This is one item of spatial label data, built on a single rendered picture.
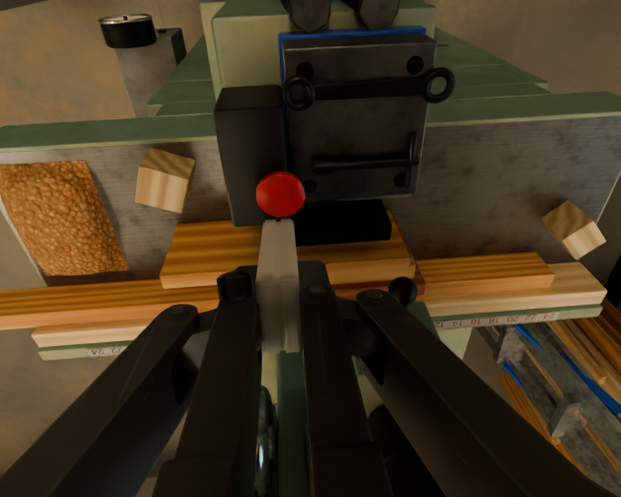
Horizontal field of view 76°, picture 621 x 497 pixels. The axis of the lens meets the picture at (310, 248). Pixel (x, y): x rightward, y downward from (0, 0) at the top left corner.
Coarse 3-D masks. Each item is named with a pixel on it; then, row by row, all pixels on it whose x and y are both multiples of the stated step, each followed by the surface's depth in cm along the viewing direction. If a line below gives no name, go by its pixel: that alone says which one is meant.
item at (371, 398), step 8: (416, 304) 33; (424, 304) 33; (416, 312) 33; (424, 312) 33; (424, 320) 32; (432, 320) 32; (432, 328) 31; (360, 368) 28; (360, 376) 28; (360, 384) 29; (368, 384) 29; (368, 392) 29; (376, 392) 29; (368, 400) 30; (376, 400) 30; (368, 408) 31; (368, 416) 31
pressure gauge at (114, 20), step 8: (112, 16) 50; (120, 16) 51; (136, 16) 51; (144, 16) 51; (104, 24) 47; (112, 24) 47; (120, 24) 47; (128, 24) 47; (136, 24) 47; (144, 24) 48; (152, 24) 50; (104, 32) 48; (112, 32) 47; (120, 32) 47; (128, 32) 47; (136, 32) 48; (144, 32) 48; (152, 32) 50; (112, 40) 48; (120, 40) 48; (128, 40) 48; (136, 40) 48; (144, 40) 49; (152, 40) 50
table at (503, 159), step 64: (0, 128) 37; (64, 128) 37; (128, 128) 36; (192, 128) 36; (448, 128) 35; (512, 128) 36; (576, 128) 36; (128, 192) 37; (192, 192) 37; (448, 192) 39; (512, 192) 40; (576, 192) 40; (128, 256) 41; (448, 256) 44
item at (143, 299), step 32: (480, 256) 44; (512, 256) 44; (32, 288) 43; (64, 288) 42; (96, 288) 42; (128, 288) 42; (160, 288) 42; (192, 288) 42; (448, 288) 42; (480, 288) 42; (512, 288) 42; (544, 288) 43; (0, 320) 40; (32, 320) 40; (64, 320) 40; (96, 320) 41
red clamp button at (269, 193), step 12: (264, 180) 24; (276, 180) 23; (288, 180) 24; (300, 180) 24; (264, 192) 24; (276, 192) 24; (288, 192) 24; (300, 192) 24; (264, 204) 24; (276, 204) 24; (288, 204) 24; (300, 204) 25; (276, 216) 25
